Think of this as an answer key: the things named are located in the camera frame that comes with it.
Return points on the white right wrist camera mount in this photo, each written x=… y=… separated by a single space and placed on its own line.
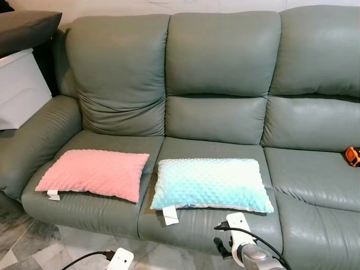
x=239 y=230

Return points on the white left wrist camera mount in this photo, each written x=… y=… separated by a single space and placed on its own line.
x=121 y=260

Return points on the teal dotted pillow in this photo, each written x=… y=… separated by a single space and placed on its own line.
x=211 y=183

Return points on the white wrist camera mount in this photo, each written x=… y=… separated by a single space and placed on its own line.
x=121 y=260
x=239 y=230

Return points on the pink dotted pillow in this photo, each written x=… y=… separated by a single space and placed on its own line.
x=93 y=171

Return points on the green leather sofa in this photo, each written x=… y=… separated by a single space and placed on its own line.
x=225 y=62

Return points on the orange black tape measure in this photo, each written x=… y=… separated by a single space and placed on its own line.
x=353 y=156

